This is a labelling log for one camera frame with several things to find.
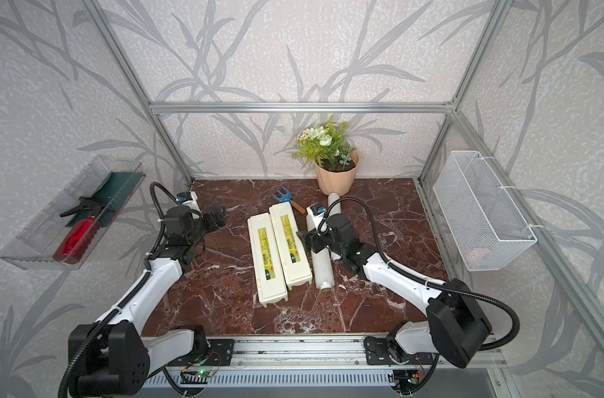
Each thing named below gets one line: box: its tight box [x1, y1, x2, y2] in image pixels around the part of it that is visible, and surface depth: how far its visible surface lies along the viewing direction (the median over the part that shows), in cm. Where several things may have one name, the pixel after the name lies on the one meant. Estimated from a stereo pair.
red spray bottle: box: [53, 196, 103, 264], surface depth 61 cm
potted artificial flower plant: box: [292, 114, 361, 195], surface depth 102 cm
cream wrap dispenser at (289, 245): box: [268, 201, 313, 291], surface depth 90 cm
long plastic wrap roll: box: [310, 246, 336, 292], surface depth 88 cm
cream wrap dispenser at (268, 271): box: [247, 212, 289, 308], surface depth 86 cm
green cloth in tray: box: [66, 171, 146, 229], surface depth 69 cm
